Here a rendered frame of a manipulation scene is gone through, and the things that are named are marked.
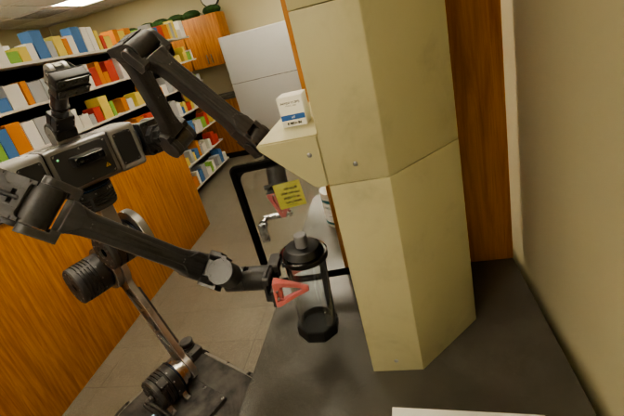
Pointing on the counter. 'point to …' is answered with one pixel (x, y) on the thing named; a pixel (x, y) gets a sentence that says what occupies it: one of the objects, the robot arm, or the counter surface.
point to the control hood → (296, 150)
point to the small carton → (293, 109)
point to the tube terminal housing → (393, 162)
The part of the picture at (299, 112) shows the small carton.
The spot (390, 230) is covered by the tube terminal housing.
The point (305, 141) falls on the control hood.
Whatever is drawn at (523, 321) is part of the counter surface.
